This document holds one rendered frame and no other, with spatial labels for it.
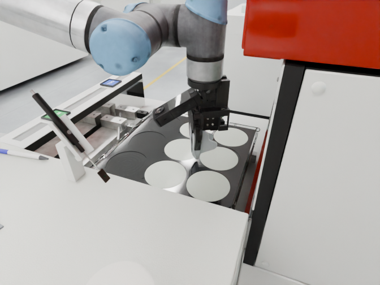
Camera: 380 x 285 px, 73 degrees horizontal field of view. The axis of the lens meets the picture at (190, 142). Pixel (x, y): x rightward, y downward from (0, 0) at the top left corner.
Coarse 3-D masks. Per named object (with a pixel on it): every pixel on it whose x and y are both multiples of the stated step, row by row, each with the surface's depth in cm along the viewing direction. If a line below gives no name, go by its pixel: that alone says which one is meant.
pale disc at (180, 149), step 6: (168, 144) 72; (174, 144) 72; (180, 144) 72; (186, 144) 72; (168, 150) 69; (174, 150) 69; (180, 150) 69; (186, 150) 69; (168, 156) 67; (174, 156) 67; (180, 156) 67; (186, 156) 67; (192, 156) 67
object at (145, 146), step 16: (144, 128) 78; (160, 128) 79; (176, 128) 78; (240, 128) 78; (128, 144) 72; (144, 144) 72; (160, 144) 72; (112, 160) 66; (128, 160) 66; (144, 160) 66; (160, 160) 66; (176, 160) 66; (192, 160) 66; (240, 160) 66; (128, 176) 61; (144, 176) 61; (240, 176) 61; (176, 192) 56
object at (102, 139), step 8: (128, 120) 87; (136, 120) 88; (104, 128) 82; (128, 128) 84; (96, 136) 78; (104, 136) 78; (112, 136) 78; (120, 136) 81; (96, 144) 75; (104, 144) 75; (112, 144) 77; (96, 152) 72; (104, 152) 74; (88, 160) 69; (96, 160) 72
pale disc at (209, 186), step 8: (192, 176) 61; (200, 176) 61; (208, 176) 61; (216, 176) 61; (224, 176) 61; (192, 184) 58; (200, 184) 58; (208, 184) 58; (216, 184) 58; (224, 184) 58; (192, 192) 56; (200, 192) 56; (208, 192) 56; (216, 192) 56; (224, 192) 56; (208, 200) 55; (216, 200) 55
